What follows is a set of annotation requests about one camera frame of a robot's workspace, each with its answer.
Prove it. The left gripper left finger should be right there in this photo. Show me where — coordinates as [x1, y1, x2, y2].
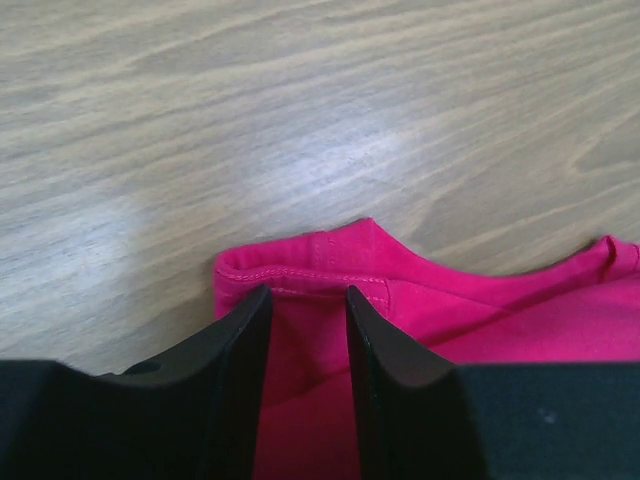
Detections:
[1, 287, 272, 479]

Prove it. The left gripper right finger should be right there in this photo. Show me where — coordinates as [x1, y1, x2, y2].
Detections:
[346, 287, 639, 479]

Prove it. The red t shirt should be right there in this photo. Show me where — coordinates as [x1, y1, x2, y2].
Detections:
[213, 218, 639, 479]

